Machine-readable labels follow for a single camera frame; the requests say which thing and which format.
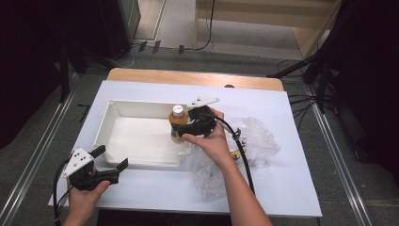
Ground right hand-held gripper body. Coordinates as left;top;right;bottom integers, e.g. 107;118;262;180
186;96;221;138

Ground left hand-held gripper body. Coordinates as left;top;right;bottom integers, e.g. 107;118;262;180
62;147;120;192

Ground orange bottle with white cap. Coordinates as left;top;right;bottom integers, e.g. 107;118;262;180
168;105;190;144

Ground white rectangular tray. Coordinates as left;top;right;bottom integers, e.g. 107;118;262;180
92;99;192;168

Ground clear plastic bag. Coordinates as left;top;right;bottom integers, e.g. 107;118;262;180
192;116;282;201

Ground person's right hand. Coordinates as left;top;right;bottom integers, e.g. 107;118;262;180
182;106;235;170

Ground person's left hand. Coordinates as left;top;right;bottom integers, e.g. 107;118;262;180
67;180;111;219

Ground wooden table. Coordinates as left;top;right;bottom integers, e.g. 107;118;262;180
106;67;285;92

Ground white board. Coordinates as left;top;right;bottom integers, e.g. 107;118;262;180
47;79;324;218

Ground black stand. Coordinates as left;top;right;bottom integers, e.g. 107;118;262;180
58;45;72;103

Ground black curtain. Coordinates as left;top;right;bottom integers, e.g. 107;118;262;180
0;0;65;150
327;0;399;187

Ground dark cabinet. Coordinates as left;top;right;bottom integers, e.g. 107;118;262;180
95;0;141;61

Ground black tripod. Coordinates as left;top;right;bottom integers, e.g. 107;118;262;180
266;51;335;115

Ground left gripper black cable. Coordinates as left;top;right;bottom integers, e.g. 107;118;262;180
52;159;73;226

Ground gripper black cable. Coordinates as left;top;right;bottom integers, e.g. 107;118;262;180
214;115;257;196
52;159;73;226

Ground metal floor rail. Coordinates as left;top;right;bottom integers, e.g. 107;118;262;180
304;84;375;226
0;83;79;226

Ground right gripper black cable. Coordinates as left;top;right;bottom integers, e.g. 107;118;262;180
214;115;257;196

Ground white floor cable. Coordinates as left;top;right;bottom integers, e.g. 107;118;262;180
110;43;140;70

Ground hanging black cable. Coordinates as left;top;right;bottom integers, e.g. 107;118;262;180
184;0;216;52

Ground black floor cables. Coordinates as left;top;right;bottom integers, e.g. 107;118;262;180
287;92;318;133

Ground light wooden frame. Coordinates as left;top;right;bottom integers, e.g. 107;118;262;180
194;0;343;60

